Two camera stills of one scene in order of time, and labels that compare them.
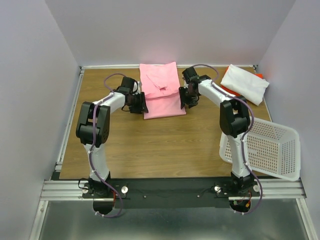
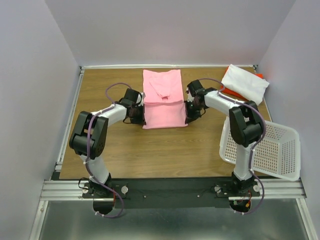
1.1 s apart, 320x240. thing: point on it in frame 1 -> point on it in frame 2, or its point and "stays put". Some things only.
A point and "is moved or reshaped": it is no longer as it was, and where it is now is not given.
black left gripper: (141, 106) -> (141, 120)
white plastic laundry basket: (272, 149) stays put
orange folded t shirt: (230, 90) stays put
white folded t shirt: (250, 87) stays put
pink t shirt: (160, 84) is moved or reshaped
